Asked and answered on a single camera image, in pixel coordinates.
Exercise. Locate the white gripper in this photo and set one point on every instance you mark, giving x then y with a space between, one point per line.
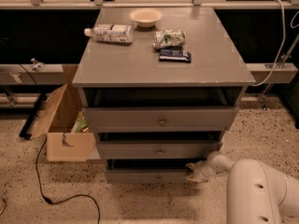
201 171

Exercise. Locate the grey bottom drawer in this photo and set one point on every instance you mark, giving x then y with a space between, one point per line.
148 170

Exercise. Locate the grey drawer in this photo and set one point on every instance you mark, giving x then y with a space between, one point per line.
148 170
162 119
155 150

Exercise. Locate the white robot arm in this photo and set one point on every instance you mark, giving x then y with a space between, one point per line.
256 193

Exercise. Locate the grey top drawer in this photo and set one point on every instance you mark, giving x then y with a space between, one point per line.
162 119

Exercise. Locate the grey middle drawer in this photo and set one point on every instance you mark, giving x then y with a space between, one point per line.
155 150

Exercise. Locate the grey drawer cabinet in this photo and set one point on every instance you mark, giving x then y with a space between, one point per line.
112 76

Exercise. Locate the open cardboard box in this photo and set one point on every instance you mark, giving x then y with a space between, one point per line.
58 121

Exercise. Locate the dark blue snack packet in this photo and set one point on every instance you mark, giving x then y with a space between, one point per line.
175 55

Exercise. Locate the green packet in box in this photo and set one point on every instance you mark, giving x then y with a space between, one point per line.
80 126

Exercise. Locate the green white snack bag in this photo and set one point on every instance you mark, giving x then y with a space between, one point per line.
169 38

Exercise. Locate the white ceramic bowl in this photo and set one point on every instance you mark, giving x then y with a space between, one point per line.
146 17

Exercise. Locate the clear plastic water bottle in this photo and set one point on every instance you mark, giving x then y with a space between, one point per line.
111 33

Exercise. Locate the black bar leaning on floor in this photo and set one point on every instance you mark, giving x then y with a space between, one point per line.
24 131

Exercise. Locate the small clear clamp object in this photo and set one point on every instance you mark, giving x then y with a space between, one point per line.
36 65

